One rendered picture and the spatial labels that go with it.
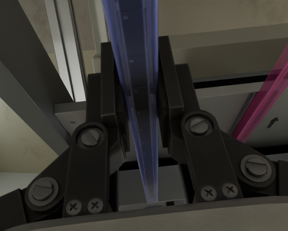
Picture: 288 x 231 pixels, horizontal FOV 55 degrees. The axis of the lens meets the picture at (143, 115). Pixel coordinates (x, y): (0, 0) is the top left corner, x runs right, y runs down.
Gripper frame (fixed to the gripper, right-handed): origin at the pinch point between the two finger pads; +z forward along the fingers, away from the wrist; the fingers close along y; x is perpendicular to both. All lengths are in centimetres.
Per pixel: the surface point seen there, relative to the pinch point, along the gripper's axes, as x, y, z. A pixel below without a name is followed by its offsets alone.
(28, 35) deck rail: -3.8, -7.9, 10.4
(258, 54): -34, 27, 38
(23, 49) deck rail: -3.6, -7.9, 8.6
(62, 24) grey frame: -18.7, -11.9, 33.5
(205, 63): -35, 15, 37
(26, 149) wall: -346, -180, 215
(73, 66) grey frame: -24.0, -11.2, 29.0
